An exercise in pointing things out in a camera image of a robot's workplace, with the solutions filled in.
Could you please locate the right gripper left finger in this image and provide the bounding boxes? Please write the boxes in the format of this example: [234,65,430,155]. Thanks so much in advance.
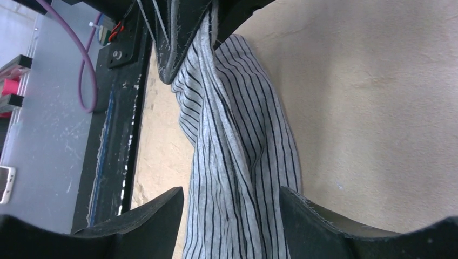
[1,187,184,258]

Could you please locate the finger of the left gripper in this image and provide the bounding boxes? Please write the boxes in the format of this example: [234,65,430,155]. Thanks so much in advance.
[137,0,215,85]
[214,0,275,50]

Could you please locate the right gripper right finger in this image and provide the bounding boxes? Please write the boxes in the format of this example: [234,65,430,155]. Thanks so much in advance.
[280,187,457,258]

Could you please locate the grey striped underwear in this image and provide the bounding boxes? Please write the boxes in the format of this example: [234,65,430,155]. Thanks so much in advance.
[171,7,301,258]

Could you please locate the white smartphone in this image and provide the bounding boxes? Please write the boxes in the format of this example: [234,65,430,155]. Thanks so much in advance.
[1,166,16,204]

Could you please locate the red and silver clamp device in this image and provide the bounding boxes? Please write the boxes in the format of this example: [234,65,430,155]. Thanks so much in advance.
[1,54,33,119]

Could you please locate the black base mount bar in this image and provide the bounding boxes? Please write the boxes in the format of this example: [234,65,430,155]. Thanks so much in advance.
[21,0,154,235]

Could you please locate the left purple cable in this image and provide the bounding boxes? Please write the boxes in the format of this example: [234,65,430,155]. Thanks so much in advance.
[36,0,104,114]

